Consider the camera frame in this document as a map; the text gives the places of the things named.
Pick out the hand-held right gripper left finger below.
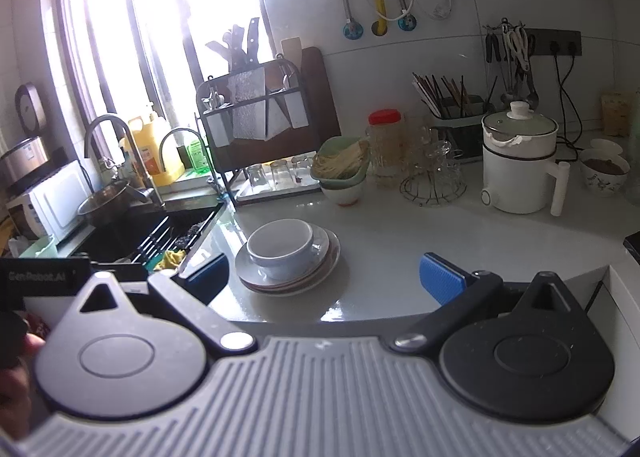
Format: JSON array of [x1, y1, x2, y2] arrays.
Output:
[[77, 254, 256, 355]]

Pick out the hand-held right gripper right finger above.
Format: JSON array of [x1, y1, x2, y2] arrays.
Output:
[[390, 252, 576, 353]]

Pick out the large blue plastic bowl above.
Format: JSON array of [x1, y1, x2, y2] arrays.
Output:
[[247, 232, 315, 281]]

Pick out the plain white ceramic bowl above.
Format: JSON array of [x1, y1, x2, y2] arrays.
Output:
[[246, 218, 315, 260]]

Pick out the pink flower plate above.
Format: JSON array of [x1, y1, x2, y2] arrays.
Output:
[[240, 231, 342, 296]]

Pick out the person's left hand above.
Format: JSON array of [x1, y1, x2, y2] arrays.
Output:
[[0, 314, 46, 440]]

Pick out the yellow cloth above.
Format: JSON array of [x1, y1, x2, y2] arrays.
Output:
[[155, 249, 189, 272]]

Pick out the green plastic basket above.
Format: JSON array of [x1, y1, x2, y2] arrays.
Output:
[[17, 234, 59, 259]]

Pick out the steel wool scrubber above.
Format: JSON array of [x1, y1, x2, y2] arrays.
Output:
[[172, 231, 202, 251]]

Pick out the black sink drain rack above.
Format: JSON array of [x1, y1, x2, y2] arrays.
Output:
[[127, 214, 212, 264]]

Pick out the white microwave oven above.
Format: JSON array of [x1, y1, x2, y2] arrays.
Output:
[[7, 160, 92, 244]]

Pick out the black kitchen sink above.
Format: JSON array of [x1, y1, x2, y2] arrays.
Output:
[[75, 202, 224, 269]]

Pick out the steel pot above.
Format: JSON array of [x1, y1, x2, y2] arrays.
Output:
[[77, 180, 152, 229]]

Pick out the clear drinking glass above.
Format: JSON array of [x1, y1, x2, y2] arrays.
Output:
[[246, 164, 266, 194], [270, 160, 294, 189], [292, 156, 314, 184]]

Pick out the small chrome faucet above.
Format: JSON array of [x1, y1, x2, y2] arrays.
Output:
[[159, 128, 222, 199]]

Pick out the green dish soap bottle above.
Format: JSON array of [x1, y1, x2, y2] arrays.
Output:
[[186, 134, 211, 175]]

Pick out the silver rice cooker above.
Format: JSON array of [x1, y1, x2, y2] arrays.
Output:
[[0, 136, 49, 194]]

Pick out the cut glass cup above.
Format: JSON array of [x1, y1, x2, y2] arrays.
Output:
[[425, 140, 464, 188]]

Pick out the white electric cooking pot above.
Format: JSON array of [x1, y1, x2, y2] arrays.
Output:
[[481, 101, 572, 218]]

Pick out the white footed bowl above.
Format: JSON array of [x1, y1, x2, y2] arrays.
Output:
[[320, 180, 367, 208]]

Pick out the yellow oil jug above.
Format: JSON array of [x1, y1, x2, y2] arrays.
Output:
[[127, 104, 185, 179]]

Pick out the green bowl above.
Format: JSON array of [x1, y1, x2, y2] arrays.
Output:
[[311, 136, 372, 191]]

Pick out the tall grey faucet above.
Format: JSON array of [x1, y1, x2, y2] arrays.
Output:
[[84, 114, 164, 209]]

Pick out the black metal dish rack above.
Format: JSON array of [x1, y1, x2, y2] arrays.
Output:
[[196, 54, 327, 199]]

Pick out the white utensil holder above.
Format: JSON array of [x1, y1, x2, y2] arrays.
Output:
[[205, 112, 231, 148], [285, 90, 310, 130]]

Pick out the red lidded plastic jar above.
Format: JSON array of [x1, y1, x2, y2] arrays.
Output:
[[367, 108, 406, 189]]

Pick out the dried noodles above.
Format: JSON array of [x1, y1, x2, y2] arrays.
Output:
[[312, 140, 370, 180]]

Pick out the green chopstick holder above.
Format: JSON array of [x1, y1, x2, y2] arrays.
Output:
[[425, 94, 489, 139]]

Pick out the patterned steel cleaver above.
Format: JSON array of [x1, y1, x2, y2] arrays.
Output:
[[227, 68, 269, 141]]

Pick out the dark wooden cutting board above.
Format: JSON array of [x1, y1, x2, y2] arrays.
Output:
[[272, 46, 343, 149]]

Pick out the yellow sponge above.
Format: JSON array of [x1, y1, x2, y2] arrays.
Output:
[[601, 92, 636, 138]]

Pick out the wooden spatula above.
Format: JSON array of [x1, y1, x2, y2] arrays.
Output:
[[280, 37, 304, 69]]

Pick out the black power strip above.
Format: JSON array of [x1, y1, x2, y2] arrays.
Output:
[[525, 30, 584, 58]]

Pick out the window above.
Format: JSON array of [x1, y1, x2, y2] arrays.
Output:
[[52, 0, 281, 148]]

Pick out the wire glass rack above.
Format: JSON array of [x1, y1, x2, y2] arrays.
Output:
[[399, 172, 468, 209]]

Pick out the round brown wall clock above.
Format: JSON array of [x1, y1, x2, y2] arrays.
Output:
[[15, 83, 44, 134]]

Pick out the black power cable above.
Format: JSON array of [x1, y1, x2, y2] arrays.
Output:
[[551, 54, 582, 149]]

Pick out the dark handled kitchen knife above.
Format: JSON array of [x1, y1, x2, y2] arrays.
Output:
[[245, 17, 262, 70], [205, 40, 233, 71], [230, 24, 248, 72]]

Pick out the white handled scissors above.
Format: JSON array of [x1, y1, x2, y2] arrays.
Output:
[[507, 24, 532, 71]]

